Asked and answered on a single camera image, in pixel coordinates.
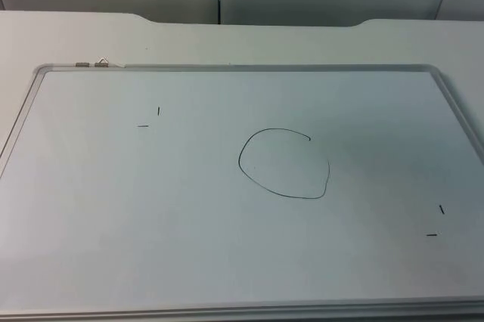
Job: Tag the grey-framed whiteboard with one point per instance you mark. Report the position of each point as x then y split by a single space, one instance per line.
189 223

